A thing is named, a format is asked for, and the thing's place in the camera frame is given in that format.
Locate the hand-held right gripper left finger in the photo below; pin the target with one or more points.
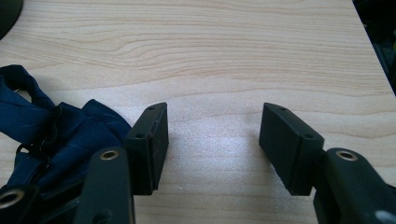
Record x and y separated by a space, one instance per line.
146 149

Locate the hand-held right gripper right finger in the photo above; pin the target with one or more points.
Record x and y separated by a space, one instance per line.
288 149

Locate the dark round object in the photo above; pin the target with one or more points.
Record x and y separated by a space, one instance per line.
7 12

